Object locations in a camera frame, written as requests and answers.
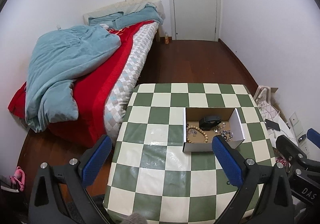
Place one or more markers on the teal pillow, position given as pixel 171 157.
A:
pixel 119 20

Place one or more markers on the checkered patterned mattress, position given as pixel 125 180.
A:
pixel 116 103

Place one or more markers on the white plastic bag red print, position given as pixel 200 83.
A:
pixel 284 162

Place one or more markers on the white cardboard box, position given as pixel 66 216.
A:
pixel 198 140

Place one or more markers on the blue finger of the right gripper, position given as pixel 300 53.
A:
pixel 314 137
pixel 288 149

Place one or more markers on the black smartwatch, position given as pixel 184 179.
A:
pixel 209 122

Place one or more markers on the red bed sheet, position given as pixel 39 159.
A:
pixel 90 93

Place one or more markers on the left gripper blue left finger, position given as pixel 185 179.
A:
pixel 93 159

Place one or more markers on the orange bottle on floor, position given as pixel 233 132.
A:
pixel 166 38

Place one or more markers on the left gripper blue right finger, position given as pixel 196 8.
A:
pixel 230 160

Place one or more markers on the wall power sockets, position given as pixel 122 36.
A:
pixel 298 131

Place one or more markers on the green white checkered tablecloth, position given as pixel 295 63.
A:
pixel 151 175

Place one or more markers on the pink slipper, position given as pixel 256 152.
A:
pixel 18 179

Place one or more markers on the teal blue duvet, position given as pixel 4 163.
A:
pixel 58 59

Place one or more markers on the white door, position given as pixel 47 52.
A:
pixel 195 19

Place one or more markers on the black charger plug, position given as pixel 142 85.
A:
pixel 302 138

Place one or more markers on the black smartphone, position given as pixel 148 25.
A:
pixel 272 125

